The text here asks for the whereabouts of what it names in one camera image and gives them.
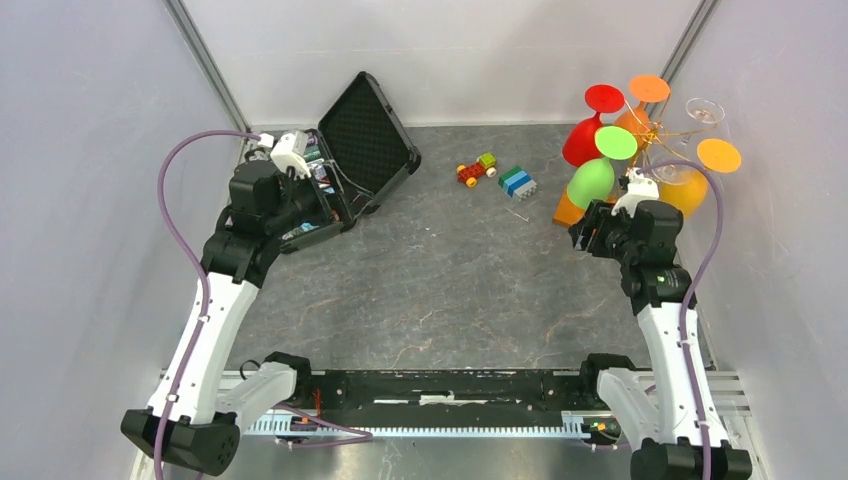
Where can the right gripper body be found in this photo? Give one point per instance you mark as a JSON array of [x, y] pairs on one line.
[[611, 236]]

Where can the orange plastic wine glass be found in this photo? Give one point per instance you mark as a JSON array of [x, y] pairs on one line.
[[646, 89]]

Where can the black open case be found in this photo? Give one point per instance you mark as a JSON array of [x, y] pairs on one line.
[[358, 154]]

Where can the blue green brick stack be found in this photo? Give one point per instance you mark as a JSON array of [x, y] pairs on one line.
[[517, 183]]

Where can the clear wine glass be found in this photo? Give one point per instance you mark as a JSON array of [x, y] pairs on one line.
[[707, 116], [668, 171]]

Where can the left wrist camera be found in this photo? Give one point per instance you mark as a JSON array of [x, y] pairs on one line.
[[288, 154]]

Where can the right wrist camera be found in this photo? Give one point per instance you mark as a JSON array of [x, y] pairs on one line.
[[637, 187]]

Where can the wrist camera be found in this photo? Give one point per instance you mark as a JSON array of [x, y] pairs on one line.
[[288, 154], [637, 187]]

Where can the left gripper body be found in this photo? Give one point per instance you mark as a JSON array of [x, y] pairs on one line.
[[301, 202]]

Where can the red plastic wine glass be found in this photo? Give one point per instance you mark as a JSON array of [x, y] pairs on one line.
[[580, 147]]

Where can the yellow plastic wine glass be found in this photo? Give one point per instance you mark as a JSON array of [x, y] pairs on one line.
[[716, 155]]

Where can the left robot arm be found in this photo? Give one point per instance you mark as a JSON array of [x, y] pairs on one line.
[[187, 422]]

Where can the toy brick car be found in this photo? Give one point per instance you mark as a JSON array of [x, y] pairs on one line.
[[484, 166]]

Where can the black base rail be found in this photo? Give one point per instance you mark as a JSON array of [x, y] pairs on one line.
[[349, 405]]

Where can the green plastic wine glass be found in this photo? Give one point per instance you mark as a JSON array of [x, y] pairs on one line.
[[594, 179]]

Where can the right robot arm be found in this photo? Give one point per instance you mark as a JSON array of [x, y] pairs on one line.
[[675, 432]]

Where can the gold wine glass rack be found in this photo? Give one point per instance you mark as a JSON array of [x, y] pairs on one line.
[[660, 143]]

